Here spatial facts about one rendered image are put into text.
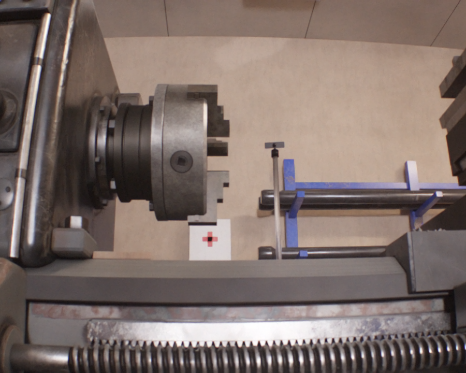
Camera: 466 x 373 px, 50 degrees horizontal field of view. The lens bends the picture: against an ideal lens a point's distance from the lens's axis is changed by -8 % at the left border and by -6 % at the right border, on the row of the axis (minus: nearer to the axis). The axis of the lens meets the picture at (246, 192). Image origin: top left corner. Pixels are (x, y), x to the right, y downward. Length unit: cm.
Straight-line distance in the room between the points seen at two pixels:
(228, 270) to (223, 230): 321
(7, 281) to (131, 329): 16
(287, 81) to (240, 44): 53
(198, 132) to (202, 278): 28
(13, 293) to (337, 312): 41
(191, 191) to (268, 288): 27
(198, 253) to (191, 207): 296
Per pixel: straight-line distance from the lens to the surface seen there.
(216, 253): 387
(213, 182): 95
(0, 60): 82
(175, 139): 87
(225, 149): 102
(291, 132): 434
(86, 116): 92
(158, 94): 92
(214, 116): 93
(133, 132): 92
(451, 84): 86
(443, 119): 90
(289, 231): 393
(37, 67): 79
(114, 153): 91
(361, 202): 388
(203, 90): 90
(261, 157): 423
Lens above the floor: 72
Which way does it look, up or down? 18 degrees up
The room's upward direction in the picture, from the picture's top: 1 degrees counter-clockwise
